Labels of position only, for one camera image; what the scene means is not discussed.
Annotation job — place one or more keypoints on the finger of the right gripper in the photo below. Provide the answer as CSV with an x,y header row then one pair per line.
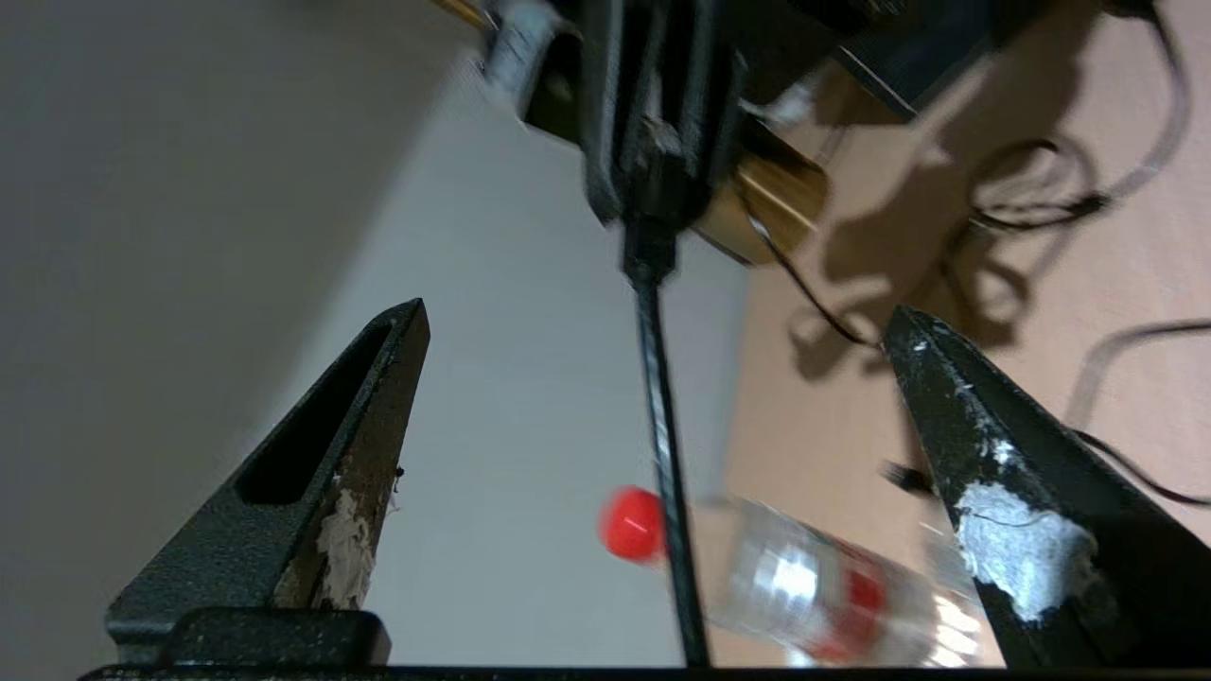
x,y
710,104
605,104

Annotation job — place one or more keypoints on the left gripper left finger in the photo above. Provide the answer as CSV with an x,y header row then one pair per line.
x,y
284,511

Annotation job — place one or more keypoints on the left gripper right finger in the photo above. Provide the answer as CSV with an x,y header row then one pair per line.
x,y
1069,530

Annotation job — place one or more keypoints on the brass desk lamp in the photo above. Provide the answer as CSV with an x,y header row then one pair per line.
x,y
785,194

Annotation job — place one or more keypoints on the large black box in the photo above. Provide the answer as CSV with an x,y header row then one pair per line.
x,y
927,57

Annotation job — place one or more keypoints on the red-capped water bottle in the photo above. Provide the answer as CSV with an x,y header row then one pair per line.
x,y
833,596

